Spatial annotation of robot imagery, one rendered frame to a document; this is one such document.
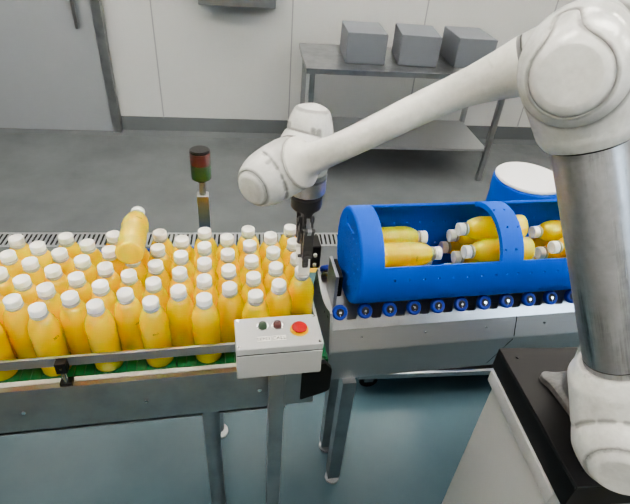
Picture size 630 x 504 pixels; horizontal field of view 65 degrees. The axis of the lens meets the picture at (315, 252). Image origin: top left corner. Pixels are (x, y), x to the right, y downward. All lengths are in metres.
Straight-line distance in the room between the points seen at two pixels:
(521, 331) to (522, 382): 0.48
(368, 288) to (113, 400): 0.73
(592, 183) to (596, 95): 0.14
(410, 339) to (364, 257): 0.36
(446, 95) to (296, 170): 0.30
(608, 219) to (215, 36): 4.13
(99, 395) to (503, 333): 1.19
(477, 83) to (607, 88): 0.31
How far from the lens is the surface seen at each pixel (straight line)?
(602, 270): 0.82
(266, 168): 0.93
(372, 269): 1.31
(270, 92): 4.77
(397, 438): 2.38
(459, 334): 1.61
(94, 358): 1.36
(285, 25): 4.62
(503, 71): 0.91
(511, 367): 1.28
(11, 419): 1.55
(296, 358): 1.18
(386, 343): 1.53
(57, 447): 2.45
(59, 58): 4.92
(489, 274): 1.46
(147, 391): 1.42
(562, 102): 0.67
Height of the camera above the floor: 1.94
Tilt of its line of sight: 36 degrees down
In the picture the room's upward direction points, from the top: 5 degrees clockwise
